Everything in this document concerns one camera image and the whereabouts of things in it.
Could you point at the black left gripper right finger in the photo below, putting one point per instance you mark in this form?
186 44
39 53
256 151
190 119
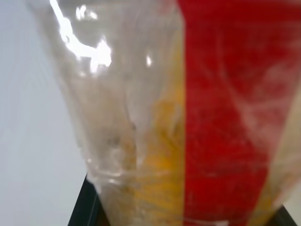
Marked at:
288 217

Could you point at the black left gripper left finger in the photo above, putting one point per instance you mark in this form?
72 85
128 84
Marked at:
87 207

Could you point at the clear plastic bottle red tape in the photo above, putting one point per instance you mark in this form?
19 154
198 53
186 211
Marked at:
178 106

